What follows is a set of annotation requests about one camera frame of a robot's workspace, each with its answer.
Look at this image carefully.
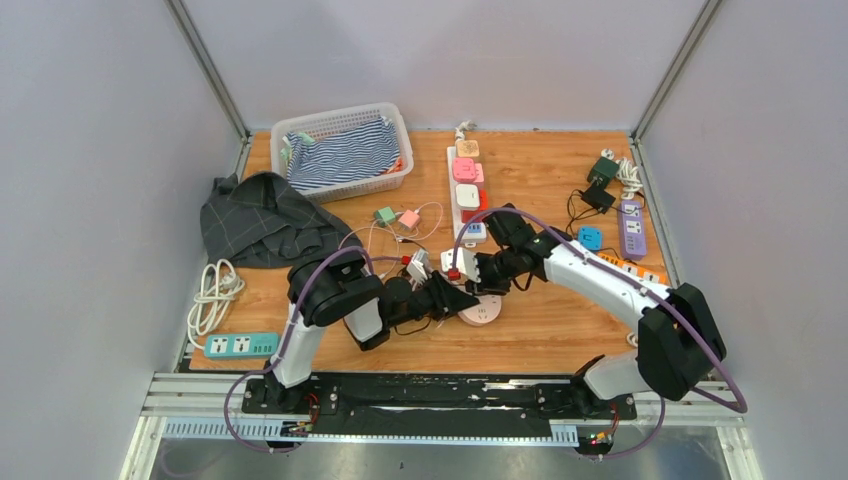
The purple power strip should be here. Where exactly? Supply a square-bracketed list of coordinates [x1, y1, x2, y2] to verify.
[617, 200, 647, 261]

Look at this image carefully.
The dark green adapter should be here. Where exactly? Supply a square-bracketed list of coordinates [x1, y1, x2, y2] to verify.
[587, 156, 619, 189]

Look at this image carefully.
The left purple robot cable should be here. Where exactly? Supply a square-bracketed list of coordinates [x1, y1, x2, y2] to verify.
[222, 246, 412, 456]

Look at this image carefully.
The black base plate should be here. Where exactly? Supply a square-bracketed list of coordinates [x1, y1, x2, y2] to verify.
[238, 372, 636, 438]

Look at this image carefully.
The red plug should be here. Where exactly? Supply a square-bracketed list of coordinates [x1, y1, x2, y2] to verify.
[461, 189, 489, 223]

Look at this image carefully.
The green small charger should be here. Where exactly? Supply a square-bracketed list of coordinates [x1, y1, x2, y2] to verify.
[374, 207, 397, 227]

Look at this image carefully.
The orange power strip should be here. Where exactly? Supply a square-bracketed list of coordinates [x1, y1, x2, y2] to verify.
[597, 252, 669, 285]

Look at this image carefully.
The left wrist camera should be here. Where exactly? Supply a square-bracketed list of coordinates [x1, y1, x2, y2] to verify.
[405, 249, 433, 286]

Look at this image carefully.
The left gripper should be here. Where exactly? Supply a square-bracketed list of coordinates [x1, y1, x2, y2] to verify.
[387, 270, 479, 328]

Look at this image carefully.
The round pink socket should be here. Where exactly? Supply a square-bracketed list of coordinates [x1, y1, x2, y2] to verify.
[458, 295, 502, 327]

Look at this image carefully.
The white plug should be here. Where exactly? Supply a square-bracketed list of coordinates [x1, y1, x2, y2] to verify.
[454, 183, 479, 210]

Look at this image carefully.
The white plastic basket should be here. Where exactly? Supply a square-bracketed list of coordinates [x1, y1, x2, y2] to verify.
[270, 102, 414, 203]

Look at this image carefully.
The pink plug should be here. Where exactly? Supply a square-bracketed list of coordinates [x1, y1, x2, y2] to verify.
[451, 157, 484, 185]

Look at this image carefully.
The beige plug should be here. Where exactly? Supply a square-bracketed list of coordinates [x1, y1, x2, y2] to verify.
[455, 140, 480, 158]

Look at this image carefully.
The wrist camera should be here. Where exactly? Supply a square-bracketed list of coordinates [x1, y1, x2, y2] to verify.
[405, 249, 433, 286]
[440, 247, 480, 282]

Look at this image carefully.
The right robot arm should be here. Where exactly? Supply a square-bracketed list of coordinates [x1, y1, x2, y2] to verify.
[442, 204, 726, 418]

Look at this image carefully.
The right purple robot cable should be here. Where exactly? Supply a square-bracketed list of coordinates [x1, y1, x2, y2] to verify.
[449, 207, 749, 462]

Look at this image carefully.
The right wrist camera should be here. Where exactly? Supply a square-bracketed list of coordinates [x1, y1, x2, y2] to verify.
[440, 247, 480, 282]

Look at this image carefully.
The blue plug adapter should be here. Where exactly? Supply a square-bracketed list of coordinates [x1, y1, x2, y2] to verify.
[577, 226, 603, 252]

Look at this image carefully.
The white coiled cable left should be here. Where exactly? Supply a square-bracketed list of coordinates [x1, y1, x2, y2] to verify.
[186, 258, 246, 351]

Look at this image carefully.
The black adapter at right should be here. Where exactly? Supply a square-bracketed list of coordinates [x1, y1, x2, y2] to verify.
[580, 184, 615, 214]

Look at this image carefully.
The striped cloth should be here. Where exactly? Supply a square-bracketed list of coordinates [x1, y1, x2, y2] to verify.
[280, 117, 401, 191]

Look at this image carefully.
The teal power strip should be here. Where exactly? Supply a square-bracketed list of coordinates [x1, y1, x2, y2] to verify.
[203, 332, 280, 359]

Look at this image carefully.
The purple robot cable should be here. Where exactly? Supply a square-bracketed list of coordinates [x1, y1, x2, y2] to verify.
[449, 207, 749, 462]
[222, 246, 412, 456]

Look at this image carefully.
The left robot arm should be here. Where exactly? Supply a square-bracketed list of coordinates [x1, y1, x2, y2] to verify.
[263, 246, 480, 413]

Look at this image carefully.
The white long power strip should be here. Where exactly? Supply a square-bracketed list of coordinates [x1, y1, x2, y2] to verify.
[446, 145, 488, 247]

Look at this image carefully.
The dark grey plaid cloth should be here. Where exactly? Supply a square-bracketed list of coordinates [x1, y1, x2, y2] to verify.
[199, 172, 362, 269]

